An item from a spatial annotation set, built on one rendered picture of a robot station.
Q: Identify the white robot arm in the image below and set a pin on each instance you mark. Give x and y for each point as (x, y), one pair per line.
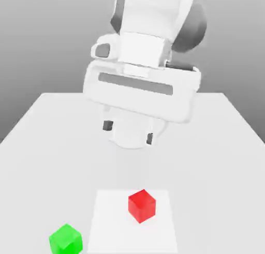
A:
(149, 14)

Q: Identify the small green cube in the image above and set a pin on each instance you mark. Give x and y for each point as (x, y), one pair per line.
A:
(65, 240)

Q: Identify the small red cube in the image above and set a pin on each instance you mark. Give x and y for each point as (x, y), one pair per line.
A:
(142, 206)

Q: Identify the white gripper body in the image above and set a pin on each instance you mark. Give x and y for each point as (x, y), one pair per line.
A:
(132, 98)

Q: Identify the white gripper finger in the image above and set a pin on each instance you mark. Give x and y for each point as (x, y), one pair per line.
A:
(149, 138)
(107, 124)

